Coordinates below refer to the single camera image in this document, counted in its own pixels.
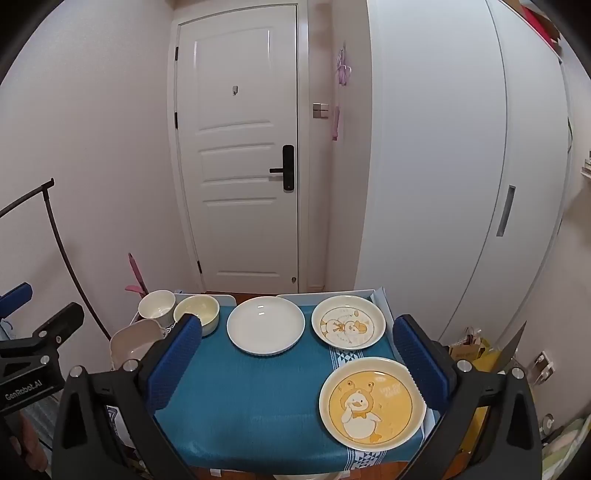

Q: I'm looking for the purple wall decoration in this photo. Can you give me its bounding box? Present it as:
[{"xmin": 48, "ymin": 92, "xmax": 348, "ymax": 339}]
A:
[{"xmin": 335, "ymin": 44, "xmax": 352, "ymax": 86}]

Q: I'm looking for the blue tablecloth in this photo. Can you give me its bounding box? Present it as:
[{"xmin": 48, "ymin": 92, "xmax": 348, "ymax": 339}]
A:
[{"xmin": 155, "ymin": 298, "xmax": 426, "ymax": 475}]

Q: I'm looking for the cream yellow bowl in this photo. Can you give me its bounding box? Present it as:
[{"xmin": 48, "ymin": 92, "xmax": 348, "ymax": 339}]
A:
[{"xmin": 173, "ymin": 294, "xmax": 221, "ymax": 337}]

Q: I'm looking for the wall light switch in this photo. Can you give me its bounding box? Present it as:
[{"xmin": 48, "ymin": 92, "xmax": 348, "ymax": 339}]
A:
[{"xmin": 312, "ymin": 102, "xmax": 329, "ymax": 119}]

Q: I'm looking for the plain white plate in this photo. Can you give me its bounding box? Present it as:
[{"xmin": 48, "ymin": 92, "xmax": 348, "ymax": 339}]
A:
[{"xmin": 226, "ymin": 296, "xmax": 305, "ymax": 357}]

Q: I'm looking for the black door lock handle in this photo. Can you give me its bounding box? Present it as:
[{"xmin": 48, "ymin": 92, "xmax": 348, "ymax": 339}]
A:
[{"xmin": 269, "ymin": 144, "xmax": 296, "ymax": 192}]

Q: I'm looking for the pink oblong dish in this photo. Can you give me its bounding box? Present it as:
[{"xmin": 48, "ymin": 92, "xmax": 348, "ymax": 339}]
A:
[{"xmin": 109, "ymin": 319, "xmax": 164, "ymax": 370}]

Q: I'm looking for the large yellow duck plate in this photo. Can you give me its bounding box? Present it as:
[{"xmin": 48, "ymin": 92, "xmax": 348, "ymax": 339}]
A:
[{"xmin": 318, "ymin": 357, "xmax": 427, "ymax": 452}]

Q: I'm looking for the pink shoehorn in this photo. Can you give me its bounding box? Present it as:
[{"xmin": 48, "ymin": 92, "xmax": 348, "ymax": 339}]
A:
[{"xmin": 125, "ymin": 253, "xmax": 149, "ymax": 298}]

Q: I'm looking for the small duck pattern plate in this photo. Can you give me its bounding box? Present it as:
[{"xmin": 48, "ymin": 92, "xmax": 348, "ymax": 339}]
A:
[{"xmin": 311, "ymin": 295, "xmax": 387, "ymax": 351}]

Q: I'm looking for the black cable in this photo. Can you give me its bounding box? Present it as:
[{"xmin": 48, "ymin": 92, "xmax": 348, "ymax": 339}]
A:
[{"xmin": 0, "ymin": 178, "xmax": 112, "ymax": 342}]

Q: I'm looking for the white door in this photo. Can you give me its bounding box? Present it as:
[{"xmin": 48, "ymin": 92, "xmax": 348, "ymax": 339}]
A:
[{"xmin": 176, "ymin": 5, "xmax": 297, "ymax": 294}]

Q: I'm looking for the small white cup bowl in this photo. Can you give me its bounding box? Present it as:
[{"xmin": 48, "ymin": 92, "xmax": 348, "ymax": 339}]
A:
[{"xmin": 137, "ymin": 290, "xmax": 176, "ymax": 327}]

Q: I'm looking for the white wardrobe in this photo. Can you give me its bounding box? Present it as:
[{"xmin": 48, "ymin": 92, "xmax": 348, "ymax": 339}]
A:
[{"xmin": 356, "ymin": 1, "xmax": 569, "ymax": 343}]

